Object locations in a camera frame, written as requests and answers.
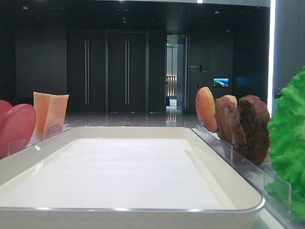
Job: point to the right clear acrylic rack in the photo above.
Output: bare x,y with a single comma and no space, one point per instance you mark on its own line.
278,212

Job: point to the brown meat patty outer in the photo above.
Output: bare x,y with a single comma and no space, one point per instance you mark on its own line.
254,117

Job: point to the orange cheese slice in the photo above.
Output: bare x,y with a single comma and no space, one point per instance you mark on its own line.
41,105
55,115

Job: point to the green lettuce leaf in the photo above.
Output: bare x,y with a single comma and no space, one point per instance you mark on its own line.
287,136

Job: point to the dark double door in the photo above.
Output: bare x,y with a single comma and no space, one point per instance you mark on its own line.
116,71

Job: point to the bun top inner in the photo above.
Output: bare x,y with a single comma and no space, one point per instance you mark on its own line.
205,109

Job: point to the brown meat patty inner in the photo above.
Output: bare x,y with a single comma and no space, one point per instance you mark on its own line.
228,123

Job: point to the white rectangular tray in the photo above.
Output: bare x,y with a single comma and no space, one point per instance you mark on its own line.
124,178

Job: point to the orange cheese slice outer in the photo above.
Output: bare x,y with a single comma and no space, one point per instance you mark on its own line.
41,105

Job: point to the orange cheese slice inner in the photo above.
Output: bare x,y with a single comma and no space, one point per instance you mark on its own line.
55,115

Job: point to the bun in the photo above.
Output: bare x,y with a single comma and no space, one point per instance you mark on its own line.
205,109
232,99

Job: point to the left clear acrylic rack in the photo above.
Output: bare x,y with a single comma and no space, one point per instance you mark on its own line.
21,144

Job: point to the clear acrylic rack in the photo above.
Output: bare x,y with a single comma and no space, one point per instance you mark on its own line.
278,212
21,144

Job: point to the red tomato slice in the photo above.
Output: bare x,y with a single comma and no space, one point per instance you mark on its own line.
20,125
5,107

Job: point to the wall display screen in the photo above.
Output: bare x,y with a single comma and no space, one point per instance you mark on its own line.
221,82

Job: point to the bun top outer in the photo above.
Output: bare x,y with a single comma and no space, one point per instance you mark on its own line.
232,99

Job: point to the brown meat patty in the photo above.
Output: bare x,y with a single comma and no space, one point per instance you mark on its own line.
254,117
228,123

